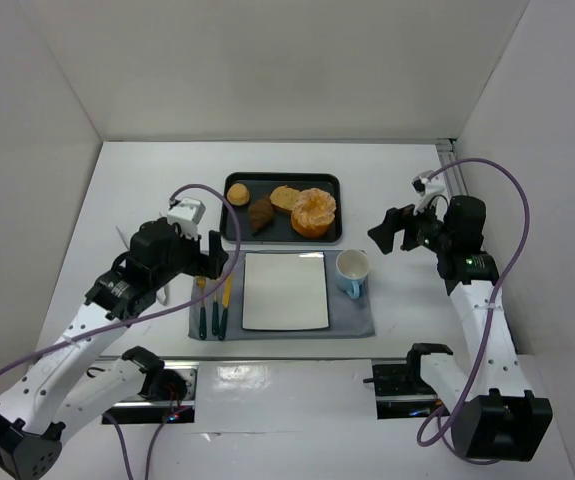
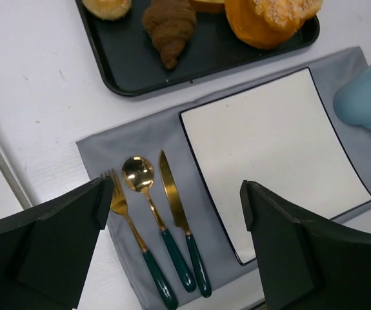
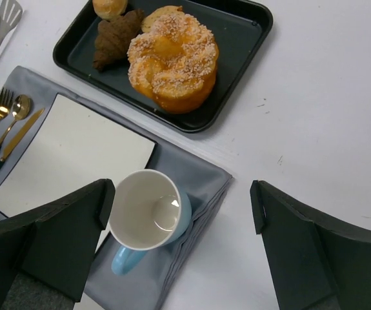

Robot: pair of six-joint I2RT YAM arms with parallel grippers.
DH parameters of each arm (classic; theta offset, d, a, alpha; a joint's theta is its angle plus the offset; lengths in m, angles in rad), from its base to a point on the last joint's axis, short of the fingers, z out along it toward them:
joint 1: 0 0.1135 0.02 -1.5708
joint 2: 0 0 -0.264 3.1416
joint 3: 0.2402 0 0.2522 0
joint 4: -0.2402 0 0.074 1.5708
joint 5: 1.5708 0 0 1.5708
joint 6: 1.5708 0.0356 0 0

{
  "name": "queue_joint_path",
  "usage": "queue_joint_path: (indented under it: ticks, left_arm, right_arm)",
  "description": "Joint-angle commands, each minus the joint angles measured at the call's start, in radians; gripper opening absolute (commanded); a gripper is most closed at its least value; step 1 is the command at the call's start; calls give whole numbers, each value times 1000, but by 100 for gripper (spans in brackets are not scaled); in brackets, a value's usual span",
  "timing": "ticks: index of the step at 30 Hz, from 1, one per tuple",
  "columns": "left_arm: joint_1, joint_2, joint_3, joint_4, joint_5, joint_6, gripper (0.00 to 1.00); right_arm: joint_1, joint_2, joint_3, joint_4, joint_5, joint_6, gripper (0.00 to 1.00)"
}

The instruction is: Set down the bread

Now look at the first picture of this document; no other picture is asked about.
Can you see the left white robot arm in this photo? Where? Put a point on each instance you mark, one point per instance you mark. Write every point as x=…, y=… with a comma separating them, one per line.
x=51, y=402

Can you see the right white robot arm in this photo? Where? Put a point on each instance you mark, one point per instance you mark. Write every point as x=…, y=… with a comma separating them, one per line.
x=489, y=414

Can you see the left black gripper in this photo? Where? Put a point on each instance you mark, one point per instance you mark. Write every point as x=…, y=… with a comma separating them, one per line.
x=205, y=261

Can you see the large sugared round bread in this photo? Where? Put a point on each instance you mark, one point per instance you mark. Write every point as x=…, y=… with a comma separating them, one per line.
x=313, y=213

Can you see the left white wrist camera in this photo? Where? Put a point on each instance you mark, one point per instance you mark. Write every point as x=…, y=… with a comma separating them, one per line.
x=186, y=213

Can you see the small round bun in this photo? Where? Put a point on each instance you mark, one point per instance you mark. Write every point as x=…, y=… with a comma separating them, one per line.
x=238, y=195

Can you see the gold knife green handle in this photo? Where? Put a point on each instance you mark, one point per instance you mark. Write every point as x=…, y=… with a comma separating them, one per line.
x=223, y=324

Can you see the sliced loaf cake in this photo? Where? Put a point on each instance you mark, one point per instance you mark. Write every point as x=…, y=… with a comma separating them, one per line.
x=284, y=198

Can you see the white square plate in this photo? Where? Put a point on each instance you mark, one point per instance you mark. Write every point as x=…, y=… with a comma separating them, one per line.
x=284, y=292

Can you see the brown chocolate croissant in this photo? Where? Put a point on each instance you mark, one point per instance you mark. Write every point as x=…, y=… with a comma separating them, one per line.
x=260, y=214

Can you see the grey cloth placemat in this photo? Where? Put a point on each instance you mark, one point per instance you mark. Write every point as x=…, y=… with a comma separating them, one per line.
x=348, y=318

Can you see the gold spoon green handle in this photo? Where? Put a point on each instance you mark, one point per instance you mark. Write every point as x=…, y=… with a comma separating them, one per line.
x=215, y=315

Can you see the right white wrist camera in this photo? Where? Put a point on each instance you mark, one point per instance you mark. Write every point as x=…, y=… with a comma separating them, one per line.
x=427, y=185

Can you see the silver metal tongs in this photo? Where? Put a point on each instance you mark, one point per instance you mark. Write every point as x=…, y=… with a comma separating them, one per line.
x=162, y=295

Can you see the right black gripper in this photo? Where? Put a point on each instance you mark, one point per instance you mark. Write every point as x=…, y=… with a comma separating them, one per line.
x=407, y=231

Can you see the black baking tray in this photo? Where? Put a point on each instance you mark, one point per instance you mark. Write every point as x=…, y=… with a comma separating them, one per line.
x=280, y=231

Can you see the gold fork green handle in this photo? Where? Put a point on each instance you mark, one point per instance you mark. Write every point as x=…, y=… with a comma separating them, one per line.
x=202, y=330

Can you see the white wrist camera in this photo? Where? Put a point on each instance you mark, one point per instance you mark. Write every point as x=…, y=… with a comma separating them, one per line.
x=427, y=185
x=186, y=213

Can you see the blue white mug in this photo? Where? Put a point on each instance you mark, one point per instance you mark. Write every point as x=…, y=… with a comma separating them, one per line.
x=351, y=269

